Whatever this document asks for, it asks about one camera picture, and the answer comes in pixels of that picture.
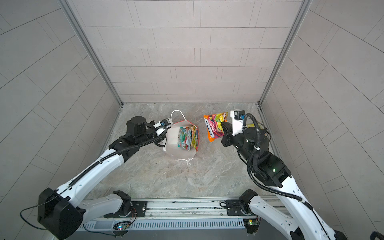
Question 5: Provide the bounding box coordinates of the teal cherry mint candy packet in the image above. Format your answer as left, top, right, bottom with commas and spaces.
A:
178, 127, 192, 151

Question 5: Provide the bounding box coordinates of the orange fruits candy packet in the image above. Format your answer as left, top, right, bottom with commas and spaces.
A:
204, 112, 228, 142

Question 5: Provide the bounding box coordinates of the yellow green snack packet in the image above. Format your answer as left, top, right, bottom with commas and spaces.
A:
254, 122, 267, 130

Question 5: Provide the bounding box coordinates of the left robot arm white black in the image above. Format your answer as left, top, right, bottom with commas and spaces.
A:
37, 116, 172, 240

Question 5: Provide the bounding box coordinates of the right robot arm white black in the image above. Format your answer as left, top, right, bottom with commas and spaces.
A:
222, 121, 347, 240

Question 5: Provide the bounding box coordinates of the lemon blackcurrant candy packet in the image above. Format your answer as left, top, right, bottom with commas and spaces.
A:
191, 125, 199, 149

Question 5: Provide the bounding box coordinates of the right green circuit board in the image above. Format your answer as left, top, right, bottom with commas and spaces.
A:
243, 218, 260, 234

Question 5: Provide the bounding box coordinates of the green circuit board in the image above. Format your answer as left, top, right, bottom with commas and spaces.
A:
112, 221, 132, 237
243, 218, 260, 234

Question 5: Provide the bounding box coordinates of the left green circuit board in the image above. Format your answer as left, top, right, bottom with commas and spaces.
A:
112, 221, 132, 237

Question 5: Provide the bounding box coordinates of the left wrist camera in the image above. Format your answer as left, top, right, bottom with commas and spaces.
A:
160, 119, 171, 127

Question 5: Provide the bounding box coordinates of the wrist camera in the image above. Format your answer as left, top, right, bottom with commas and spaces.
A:
160, 119, 171, 127
230, 110, 246, 136

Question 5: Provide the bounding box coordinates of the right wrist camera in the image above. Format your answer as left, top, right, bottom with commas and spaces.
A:
230, 110, 246, 136

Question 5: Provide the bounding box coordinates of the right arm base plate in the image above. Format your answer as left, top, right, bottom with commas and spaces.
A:
220, 200, 254, 216

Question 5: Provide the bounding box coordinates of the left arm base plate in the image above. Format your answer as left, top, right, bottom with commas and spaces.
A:
104, 201, 148, 218

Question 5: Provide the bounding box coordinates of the aluminium mounting rail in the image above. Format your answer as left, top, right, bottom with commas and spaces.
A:
59, 196, 311, 221

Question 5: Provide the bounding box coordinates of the left black cable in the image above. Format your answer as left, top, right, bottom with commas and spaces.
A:
82, 221, 116, 236

